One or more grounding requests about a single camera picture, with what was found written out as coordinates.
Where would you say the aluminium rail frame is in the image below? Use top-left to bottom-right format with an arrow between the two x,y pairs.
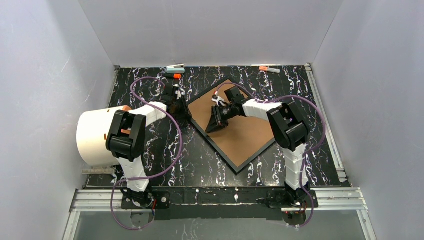
63,187 -> 376,240

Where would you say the orange white marker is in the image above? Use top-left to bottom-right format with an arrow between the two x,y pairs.
258,66 -> 281,74

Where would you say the wooden ruler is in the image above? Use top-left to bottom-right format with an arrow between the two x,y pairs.
81,168 -> 115,175

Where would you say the black picture frame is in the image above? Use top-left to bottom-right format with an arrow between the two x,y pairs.
186,78 -> 277,174

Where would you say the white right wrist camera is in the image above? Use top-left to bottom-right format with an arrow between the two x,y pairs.
211,91 -> 228,107

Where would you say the white cylinder orange lid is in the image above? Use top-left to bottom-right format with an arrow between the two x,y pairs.
76,105 -> 131,168

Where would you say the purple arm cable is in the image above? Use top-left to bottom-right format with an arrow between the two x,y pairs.
215,82 -> 327,229
109,76 -> 184,232

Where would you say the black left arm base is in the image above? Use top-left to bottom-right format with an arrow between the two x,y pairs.
120,187 -> 171,210

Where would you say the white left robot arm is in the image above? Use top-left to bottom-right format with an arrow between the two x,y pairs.
105,83 -> 191,193

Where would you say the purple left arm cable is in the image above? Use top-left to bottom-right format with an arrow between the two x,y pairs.
109,76 -> 184,232

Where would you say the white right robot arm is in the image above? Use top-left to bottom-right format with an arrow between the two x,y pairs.
205,86 -> 310,191

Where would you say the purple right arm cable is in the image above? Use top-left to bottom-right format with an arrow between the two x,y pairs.
215,82 -> 327,229

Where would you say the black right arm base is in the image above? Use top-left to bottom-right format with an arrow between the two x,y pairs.
256,187 -> 319,209

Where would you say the black orange marker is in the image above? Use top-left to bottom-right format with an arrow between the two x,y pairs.
162,73 -> 183,79

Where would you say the brown backing board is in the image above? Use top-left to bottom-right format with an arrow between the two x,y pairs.
188,81 -> 275,168

